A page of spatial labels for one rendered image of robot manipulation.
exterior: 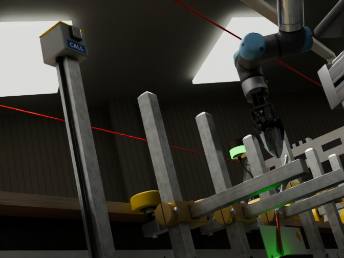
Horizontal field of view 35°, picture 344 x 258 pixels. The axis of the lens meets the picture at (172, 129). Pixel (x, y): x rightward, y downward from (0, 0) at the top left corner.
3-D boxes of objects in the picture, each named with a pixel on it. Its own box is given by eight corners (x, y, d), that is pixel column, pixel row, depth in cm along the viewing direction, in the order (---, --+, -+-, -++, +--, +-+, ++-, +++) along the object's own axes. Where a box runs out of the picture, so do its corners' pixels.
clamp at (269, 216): (296, 221, 169) (291, 206, 171) (276, 219, 159) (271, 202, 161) (280, 227, 172) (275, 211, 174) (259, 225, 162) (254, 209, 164)
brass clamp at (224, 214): (260, 221, 149) (254, 203, 151) (234, 219, 139) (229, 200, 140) (241, 229, 152) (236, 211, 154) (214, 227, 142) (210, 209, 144)
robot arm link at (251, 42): (273, 25, 162) (269, 44, 172) (236, 33, 161) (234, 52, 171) (281, 47, 159) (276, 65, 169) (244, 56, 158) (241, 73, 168)
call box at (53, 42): (90, 60, 117) (84, 29, 120) (65, 51, 112) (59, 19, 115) (68, 74, 121) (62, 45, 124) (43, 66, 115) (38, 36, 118)
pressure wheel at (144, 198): (168, 239, 137) (158, 196, 141) (174, 232, 129) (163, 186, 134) (137, 245, 135) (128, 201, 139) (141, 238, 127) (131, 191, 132)
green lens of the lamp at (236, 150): (253, 153, 176) (251, 147, 176) (243, 150, 171) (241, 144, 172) (237, 160, 179) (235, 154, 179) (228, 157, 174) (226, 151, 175)
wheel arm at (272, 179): (312, 177, 112) (305, 158, 114) (304, 175, 110) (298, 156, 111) (153, 240, 134) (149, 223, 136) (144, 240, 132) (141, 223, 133)
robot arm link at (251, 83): (243, 90, 176) (268, 81, 175) (248, 103, 175) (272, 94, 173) (239, 81, 170) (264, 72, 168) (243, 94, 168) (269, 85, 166)
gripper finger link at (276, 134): (276, 153, 160) (266, 125, 163) (278, 158, 165) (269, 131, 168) (286, 150, 159) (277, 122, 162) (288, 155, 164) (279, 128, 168)
